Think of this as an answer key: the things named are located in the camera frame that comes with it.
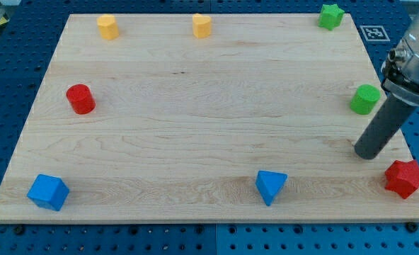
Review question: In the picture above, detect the green star block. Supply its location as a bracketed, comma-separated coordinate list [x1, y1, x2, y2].
[318, 4, 345, 30]

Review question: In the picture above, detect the red star block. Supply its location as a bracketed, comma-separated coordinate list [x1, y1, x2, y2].
[384, 159, 419, 199]

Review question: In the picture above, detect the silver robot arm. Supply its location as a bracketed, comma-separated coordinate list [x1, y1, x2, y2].
[382, 13, 419, 106]

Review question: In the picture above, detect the yellow heart block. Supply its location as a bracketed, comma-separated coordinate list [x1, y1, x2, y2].
[192, 13, 212, 39]

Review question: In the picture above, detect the white fiducial marker tag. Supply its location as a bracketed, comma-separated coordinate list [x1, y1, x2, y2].
[360, 25, 390, 42]

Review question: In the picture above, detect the light wooden board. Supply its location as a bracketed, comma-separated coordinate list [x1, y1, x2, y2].
[0, 13, 419, 225]

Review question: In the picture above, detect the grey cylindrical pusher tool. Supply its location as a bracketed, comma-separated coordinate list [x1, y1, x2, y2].
[354, 94, 417, 159]

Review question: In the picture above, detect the green cylinder block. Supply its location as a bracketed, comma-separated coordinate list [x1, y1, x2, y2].
[350, 84, 381, 115]

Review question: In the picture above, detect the blue triangle block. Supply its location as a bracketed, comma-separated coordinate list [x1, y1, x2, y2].
[256, 170, 288, 206]

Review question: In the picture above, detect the red cylinder block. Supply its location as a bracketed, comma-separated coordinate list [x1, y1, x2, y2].
[66, 84, 96, 115]

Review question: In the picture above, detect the blue cube block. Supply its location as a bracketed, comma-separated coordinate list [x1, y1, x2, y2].
[27, 174, 69, 211]

